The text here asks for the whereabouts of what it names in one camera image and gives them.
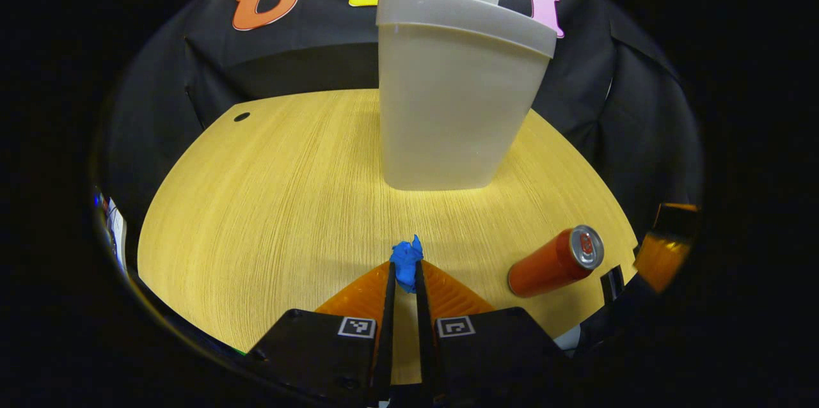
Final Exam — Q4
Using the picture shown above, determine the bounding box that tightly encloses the black backdrop cloth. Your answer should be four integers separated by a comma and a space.
106, 0, 701, 268

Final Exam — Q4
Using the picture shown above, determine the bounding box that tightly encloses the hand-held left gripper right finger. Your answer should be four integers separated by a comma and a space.
415, 260, 565, 406

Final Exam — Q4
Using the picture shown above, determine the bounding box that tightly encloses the blue paper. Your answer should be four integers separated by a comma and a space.
390, 235, 425, 294

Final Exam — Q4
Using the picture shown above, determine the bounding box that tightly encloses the computer monitor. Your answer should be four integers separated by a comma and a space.
94, 187, 129, 276

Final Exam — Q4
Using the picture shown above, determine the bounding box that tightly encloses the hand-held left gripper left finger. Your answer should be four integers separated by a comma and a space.
246, 261, 397, 408

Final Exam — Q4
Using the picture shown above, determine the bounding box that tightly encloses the white desktop garbage bin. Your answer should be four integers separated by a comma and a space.
376, 0, 558, 192

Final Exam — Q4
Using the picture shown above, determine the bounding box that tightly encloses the orange pop can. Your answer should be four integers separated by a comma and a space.
507, 224, 605, 298

